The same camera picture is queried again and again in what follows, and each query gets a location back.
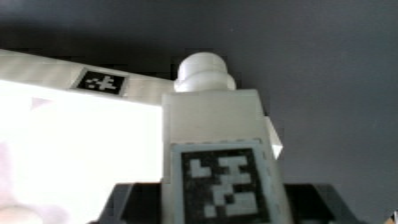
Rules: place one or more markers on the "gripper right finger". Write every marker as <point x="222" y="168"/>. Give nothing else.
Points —
<point x="318" y="207"/>

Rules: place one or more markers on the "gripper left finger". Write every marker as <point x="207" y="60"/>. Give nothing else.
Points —
<point x="131" y="206"/>

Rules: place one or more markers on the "white leg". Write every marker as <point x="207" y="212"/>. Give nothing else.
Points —
<point x="220" y="185"/>

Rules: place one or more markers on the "white square tabletop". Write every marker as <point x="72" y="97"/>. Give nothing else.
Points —
<point x="80" y="137"/>

